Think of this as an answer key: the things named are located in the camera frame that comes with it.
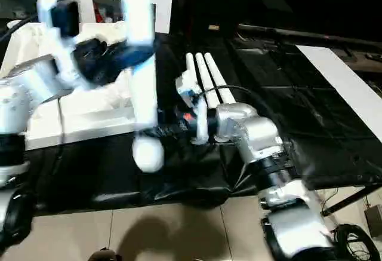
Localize white plastic table top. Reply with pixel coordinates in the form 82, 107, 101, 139
0, 21, 159, 152

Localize black metal rail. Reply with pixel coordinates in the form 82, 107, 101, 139
236, 24, 382, 48

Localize white board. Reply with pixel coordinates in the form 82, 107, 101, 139
297, 45, 382, 143

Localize white plastic table leg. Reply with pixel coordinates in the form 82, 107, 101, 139
204, 52, 237, 104
184, 53, 205, 97
118, 0, 165, 174
195, 53, 223, 104

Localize black floor stand bar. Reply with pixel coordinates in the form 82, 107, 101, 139
319, 183, 382, 217

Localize black mat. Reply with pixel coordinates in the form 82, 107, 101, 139
0, 25, 382, 217

